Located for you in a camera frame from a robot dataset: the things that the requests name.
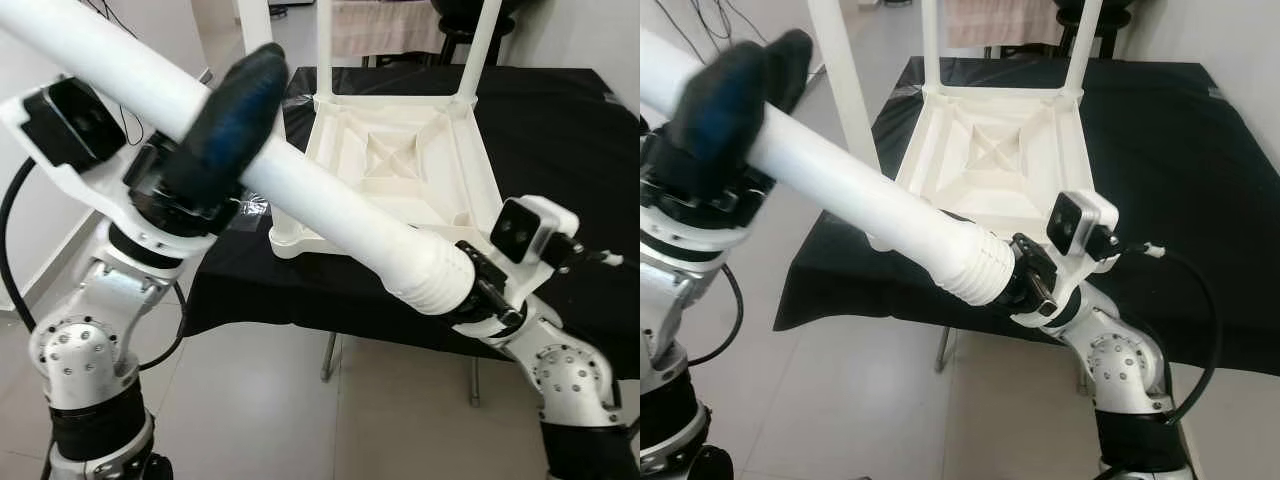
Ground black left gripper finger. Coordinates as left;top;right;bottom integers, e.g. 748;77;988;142
667;40;774;193
762;28;816;119
160;42;292;213

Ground white plastic children table top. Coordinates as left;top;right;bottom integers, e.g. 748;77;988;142
268;90;506;263
868;85;1111;251

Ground black tablecloth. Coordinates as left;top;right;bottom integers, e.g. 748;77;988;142
180;65;641;381
775;55;1280;376

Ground beige cloth covered table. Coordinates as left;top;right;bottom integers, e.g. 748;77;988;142
330;0;446;59
945;0;1066;49

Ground black round stool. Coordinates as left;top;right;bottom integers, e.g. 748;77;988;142
435;15;501;66
1060;10;1131;56

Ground black round bowl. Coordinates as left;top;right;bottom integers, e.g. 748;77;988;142
430;0;531;21
1055;0;1136;16

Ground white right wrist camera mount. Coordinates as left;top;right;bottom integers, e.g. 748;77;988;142
1010;190;1166;326
445;195;626;341

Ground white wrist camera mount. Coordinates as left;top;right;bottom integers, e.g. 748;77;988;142
445;195;626;341
0;75;151;236
1010;190;1166;326

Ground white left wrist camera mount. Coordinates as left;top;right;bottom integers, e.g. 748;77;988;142
0;75;151;236

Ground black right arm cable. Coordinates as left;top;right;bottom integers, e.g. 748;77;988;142
1135;243;1223;429

